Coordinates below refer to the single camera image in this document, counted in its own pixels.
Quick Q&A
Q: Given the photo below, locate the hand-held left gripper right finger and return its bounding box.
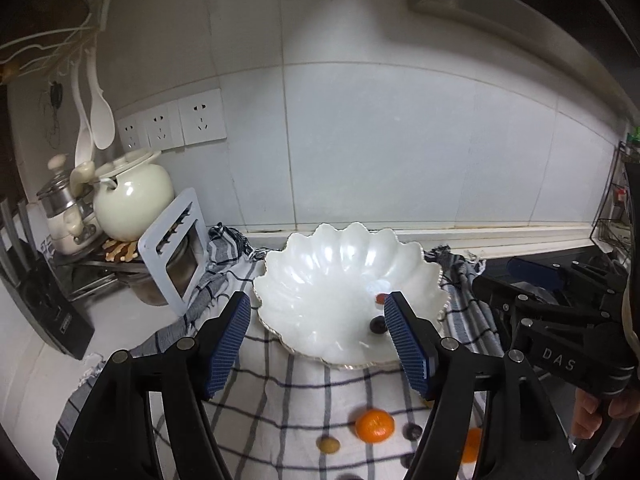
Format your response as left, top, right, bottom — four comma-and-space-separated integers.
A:
382, 291, 581, 480

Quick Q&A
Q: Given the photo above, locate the wooden trivet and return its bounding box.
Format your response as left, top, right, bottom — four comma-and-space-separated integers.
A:
102, 237, 139, 264

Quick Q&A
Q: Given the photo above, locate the person's right hand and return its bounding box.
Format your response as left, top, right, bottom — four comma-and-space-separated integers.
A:
571, 387, 640, 439

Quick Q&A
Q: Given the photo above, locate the grey frame rack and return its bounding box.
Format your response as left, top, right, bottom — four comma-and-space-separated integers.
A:
138, 187, 210, 317

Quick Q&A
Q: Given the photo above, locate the steel range hood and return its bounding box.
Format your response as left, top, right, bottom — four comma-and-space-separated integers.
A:
407, 0, 640, 126

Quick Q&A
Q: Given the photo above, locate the steel tray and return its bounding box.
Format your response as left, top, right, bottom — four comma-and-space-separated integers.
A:
52, 252, 151, 302

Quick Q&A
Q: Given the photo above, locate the steel pot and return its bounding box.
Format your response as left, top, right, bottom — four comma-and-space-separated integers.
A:
127, 240, 202, 306

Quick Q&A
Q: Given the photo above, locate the orange tangerine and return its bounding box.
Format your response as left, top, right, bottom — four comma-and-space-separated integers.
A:
460, 427, 484, 463
355, 408, 396, 443

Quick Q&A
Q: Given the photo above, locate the white wire dish rack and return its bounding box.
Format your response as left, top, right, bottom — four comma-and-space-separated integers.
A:
0, 0, 121, 81

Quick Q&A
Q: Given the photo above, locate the white scalloped bowl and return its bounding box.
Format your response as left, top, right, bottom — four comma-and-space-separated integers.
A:
252, 221, 451, 371

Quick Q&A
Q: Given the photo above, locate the cream ceramic pot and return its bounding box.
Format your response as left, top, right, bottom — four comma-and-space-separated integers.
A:
92, 149, 176, 242

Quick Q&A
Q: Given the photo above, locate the black knife block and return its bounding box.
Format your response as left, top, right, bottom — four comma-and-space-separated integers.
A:
0, 232, 96, 361

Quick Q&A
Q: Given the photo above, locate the white wall outlet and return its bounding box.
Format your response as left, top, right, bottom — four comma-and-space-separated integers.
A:
178, 88, 227, 146
116, 114, 150, 153
145, 101, 183, 151

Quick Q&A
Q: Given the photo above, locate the black wire shelf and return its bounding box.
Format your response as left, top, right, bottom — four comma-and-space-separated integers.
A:
590, 130, 640, 261

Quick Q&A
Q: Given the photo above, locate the white hanging spoon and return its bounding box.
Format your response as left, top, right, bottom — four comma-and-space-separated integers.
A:
87, 47, 117, 151
70, 60, 97, 168

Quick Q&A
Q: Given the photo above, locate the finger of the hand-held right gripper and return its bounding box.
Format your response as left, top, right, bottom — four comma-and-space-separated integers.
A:
505, 256, 628, 306
471, 274, 621, 323

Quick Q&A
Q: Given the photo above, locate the steel-handled knife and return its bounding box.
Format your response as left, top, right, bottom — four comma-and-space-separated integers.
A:
17, 199, 36, 243
0, 199, 13, 253

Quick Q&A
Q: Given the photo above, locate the checked kitchen cloth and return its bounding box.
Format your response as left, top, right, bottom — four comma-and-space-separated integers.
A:
52, 222, 506, 480

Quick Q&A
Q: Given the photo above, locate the gas stove burner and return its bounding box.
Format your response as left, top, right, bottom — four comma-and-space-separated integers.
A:
477, 245, 626, 281

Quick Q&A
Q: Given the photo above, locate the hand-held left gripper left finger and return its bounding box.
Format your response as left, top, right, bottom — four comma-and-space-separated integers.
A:
55, 291, 252, 480

